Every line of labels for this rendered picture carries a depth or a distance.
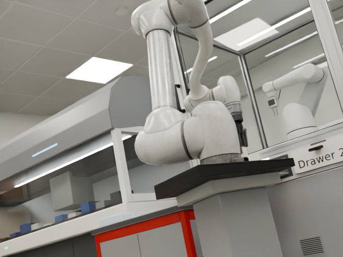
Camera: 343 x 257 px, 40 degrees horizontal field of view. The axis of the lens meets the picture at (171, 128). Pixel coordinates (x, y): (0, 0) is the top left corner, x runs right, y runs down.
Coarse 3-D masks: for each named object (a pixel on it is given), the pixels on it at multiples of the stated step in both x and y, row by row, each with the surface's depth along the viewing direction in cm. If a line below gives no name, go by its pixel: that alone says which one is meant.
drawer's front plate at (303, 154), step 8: (320, 144) 223; (328, 144) 220; (336, 144) 218; (296, 152) 231; (304, 152) 228; (312, 152) 225; (320, 152) 223; (328, 152) 220; (336, 152) 218; (296, 160) 230; (304, 160) 227; (312, 160) 225; (320, 160) 222; (328, 160) 220; (336, 160) 217; (296, 168) 230; (304, 168) 227; (312, 168) 224
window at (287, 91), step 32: (224, 0) 271; (256, 0) 257; (288, 0) 244; (192, 32) 284; (224, 32) 269; (256, 32) 255; (288, 32) 242; (192, 64) 282; (224, 64) 267; (256, 64) 253; (288, 64) 241; (320, 64) 230; (256, 96) 252; (288, 96) 239; (320, 96) 228; (256, 128) 250; (288, 128) 238; (320, 128) 227
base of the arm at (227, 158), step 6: (216, 156) 165; (222, 156) 165; (228, 156) 165; (234, 156) 166; (240, 156) 170; (204, 162) 168; (210, 162) 166; (216, 162) 165; (222, 162) 164; (228, 162) 164
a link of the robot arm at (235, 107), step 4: (228, 104) 233; (232, 104) 233; (236, 104) 233; (240, 104) 235; (228, 108) 233; (232, 108) 232; (236, 108) 232; (240, 108) 233; (232, 112) 232; (236, 112) 232; (240, 112) 234
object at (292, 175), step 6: (330, 138) 222; (306, 144) 229; (288, 150) 235; (294, 150) 233; (270, 156) 242; (276, 156) 239; (282, 156) 237; (288, 156) 235; (342, 162) 217; (288, 168) 234; (294, 168) 232; (318, 168) 224; (324, 168) 223; (330, 168) 221; (288, 174) 234; (294, 174) 232; (300, 174) 230; (306, 174) 228; (282, 180) 236; (288, 180) 234
